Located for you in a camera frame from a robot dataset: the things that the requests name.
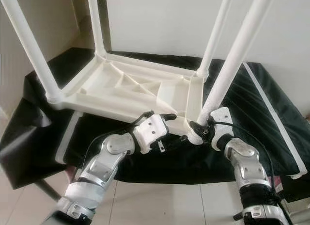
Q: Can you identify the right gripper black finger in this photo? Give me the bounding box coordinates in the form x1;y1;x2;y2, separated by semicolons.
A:
188;120;207;139

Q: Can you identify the white plastic table leg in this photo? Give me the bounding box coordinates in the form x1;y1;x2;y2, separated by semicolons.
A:
195;0;278;127
195;0;236;80
87;0;109;59
0;0;65;110

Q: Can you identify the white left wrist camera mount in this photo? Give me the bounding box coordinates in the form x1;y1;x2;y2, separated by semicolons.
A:
132;113;171;155

